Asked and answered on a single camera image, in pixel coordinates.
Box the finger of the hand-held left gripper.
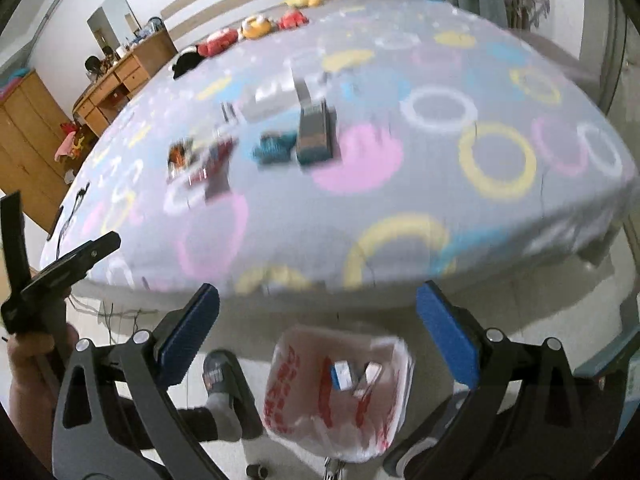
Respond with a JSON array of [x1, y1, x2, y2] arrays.
[[21, 231, 122, 301], [0, 191, 27, 306]]

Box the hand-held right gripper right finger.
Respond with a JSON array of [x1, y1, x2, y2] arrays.
[[416, 280, 590, 480]]

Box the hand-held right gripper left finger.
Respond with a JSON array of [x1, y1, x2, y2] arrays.
[[52, 283, 221, 480]]

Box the white plastic bag red print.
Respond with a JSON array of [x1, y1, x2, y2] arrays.
[[262, 325, 415, 463]]

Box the clear plastic box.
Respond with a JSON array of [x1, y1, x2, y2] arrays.
[[293, 76, 342, 167]]

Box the white cardboard box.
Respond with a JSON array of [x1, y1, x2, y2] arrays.
[[239, 77, 301, 122]]

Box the person's left hand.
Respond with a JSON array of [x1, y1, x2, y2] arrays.
[[7, 324, 80, 441]]

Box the grey slipper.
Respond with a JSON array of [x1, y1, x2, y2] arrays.
[[201, 349, 264, 442]]

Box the small white carton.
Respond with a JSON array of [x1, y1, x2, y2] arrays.
[[357, 361, 385, 395]]

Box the wooden wardrobe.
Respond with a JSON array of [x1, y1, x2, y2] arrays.
[[0, 70, 77, 232]]

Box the blue and white small box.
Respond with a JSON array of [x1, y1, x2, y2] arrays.
[[329, 359, 357, 392]]

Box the pink cloth item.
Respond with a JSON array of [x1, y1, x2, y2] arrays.
[[54, 121, 94, 162]]

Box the orange snack packet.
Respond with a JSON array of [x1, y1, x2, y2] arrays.
[[168, 139, 195, 182]]

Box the dark red snack packet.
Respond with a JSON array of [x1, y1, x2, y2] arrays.
[[189, 136, 237, 197]]

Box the grey blanket with coloured rings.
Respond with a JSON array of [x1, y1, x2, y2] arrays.
[[42, 0, 638, 307]]

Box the wooden desk with drawers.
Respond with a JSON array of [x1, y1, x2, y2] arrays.
[[72, 27, 179, 137]]

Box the teal crumpled packet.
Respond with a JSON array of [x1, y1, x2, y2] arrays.
[[251, 131, 299, 166]]

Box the black plush toy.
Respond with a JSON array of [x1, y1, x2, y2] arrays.
[[172, 47, 207, 79]]

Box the yellow plush toy white wings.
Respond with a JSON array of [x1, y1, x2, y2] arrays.
[[239, 15, 279, 41]]

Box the small red plush toy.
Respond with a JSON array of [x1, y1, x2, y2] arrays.
[[277, 9, 309, 31]]

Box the black cable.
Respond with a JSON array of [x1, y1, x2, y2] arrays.
[[54, 182, 92, 262]]

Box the wall mirror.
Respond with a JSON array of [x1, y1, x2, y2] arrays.
[[86, 0, 142, 57]]

